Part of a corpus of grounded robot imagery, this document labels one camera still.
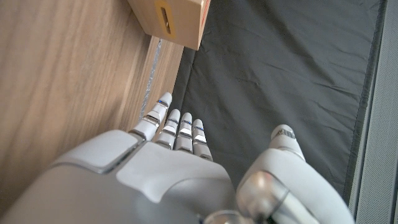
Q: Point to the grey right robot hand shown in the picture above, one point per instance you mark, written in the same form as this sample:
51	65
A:
174	180

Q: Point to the cardboard box with coloured slots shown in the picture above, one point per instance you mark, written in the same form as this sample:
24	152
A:
183	21

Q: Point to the black backdrop curtain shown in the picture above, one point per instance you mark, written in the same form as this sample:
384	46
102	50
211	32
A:
280	77

